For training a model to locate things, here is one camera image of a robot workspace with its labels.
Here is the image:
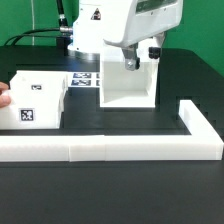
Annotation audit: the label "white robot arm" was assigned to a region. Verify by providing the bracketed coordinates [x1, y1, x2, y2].
[68, 0, 183, 71]

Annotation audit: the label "white drawer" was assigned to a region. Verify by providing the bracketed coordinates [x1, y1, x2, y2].
[0, 90, 63, 130]
[10, 70, 68, 99]

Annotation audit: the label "person's hand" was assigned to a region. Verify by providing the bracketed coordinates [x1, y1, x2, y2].
[0, 82, 11, 108]

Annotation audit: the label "white marker tag plate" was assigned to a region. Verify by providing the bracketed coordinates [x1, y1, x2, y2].
[68, 72, 100, 88]

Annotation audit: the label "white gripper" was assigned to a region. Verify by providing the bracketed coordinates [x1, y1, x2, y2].
[103, 0, 183, 71]

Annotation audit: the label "white L-shaped obstacle wall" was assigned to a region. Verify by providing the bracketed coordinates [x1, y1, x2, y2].
[0, 100, 224, 162]

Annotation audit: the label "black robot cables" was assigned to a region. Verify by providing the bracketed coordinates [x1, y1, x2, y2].
[3, 0, 74, 47]

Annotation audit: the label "white front drawer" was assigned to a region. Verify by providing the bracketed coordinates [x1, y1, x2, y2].
[0, 90, 63, 130]

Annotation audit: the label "white drawer cabinet box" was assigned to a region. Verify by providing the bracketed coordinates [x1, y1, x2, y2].
[100, 46, 159, 108]

